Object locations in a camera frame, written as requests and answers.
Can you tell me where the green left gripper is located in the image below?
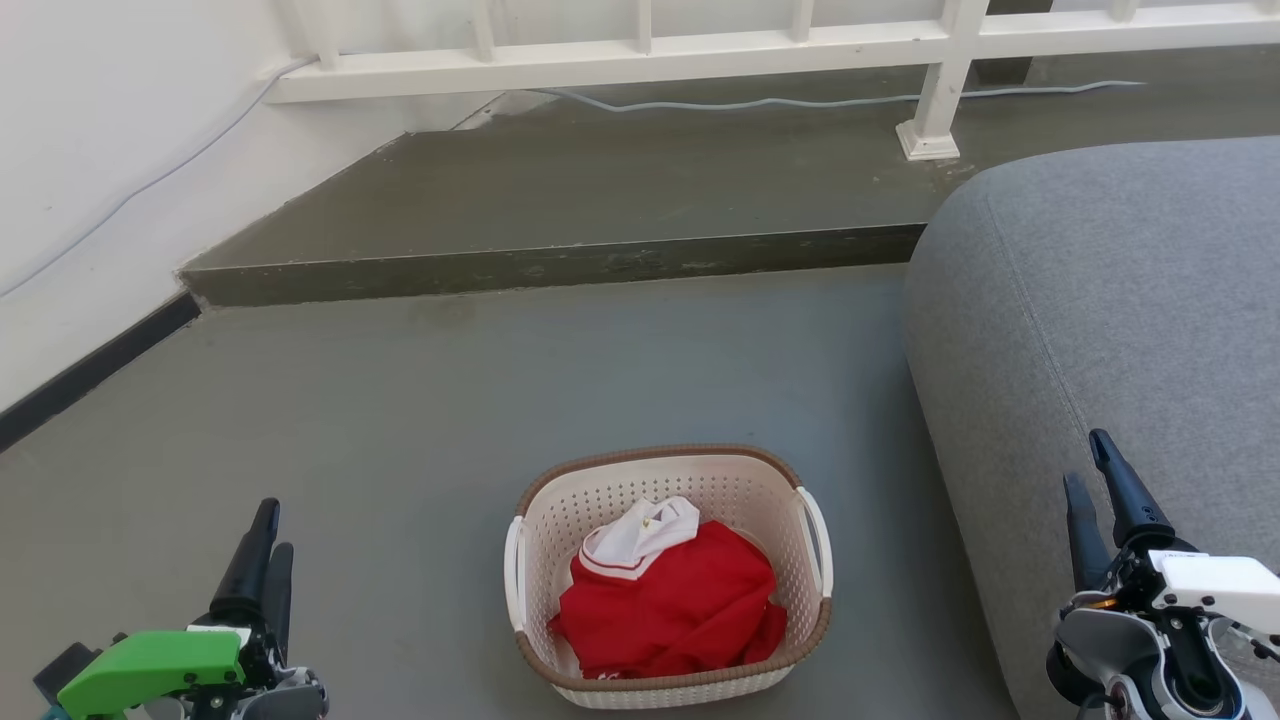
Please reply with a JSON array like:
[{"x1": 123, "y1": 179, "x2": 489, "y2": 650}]
[{"x1": 56, "y1": 498, "x2": 302, "y2": 720}]

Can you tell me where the white wall cable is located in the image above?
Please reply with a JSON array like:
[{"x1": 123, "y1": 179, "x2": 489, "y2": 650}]
[{"x1": 0, "y1": 54, "x2": 321, "y2": 301}]

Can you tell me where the red shirt with white collar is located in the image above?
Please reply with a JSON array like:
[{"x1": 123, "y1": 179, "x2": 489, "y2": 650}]
[{"x1": 548, "y1": 496, "x2": 788, "y2": 681}]

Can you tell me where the white wooden railing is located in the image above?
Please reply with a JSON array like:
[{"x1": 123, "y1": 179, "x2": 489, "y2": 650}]
[{"x1": 264, "y1": 0, "x2": 1280, "y2": 163}]

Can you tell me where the cream perforated laundry basket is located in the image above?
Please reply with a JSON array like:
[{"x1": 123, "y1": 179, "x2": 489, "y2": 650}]
[{"x1": 503, "y1": 444, "x2": 834, "y2": 710}]

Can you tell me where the black baseboard strip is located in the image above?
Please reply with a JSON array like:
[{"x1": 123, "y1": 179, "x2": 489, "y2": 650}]
[{"x1": 0, "y1": 291, "x2": 204, "y2": 454}]

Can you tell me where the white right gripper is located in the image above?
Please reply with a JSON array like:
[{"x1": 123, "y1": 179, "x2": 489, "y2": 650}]
[{"x1": 1062, "y1": 429, "x2": 1280, "y2": 637}]

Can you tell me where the grey floor cable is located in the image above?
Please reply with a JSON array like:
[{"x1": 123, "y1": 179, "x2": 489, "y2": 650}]
[{"x1": 530, "y1": 79, "x2": 1147, "y2": 114}]

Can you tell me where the grey fabric sofa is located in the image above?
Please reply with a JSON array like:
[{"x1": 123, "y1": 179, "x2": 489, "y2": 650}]
[{"x1": 903, "y1": 136, "x2": 1280, "y2": 720}]

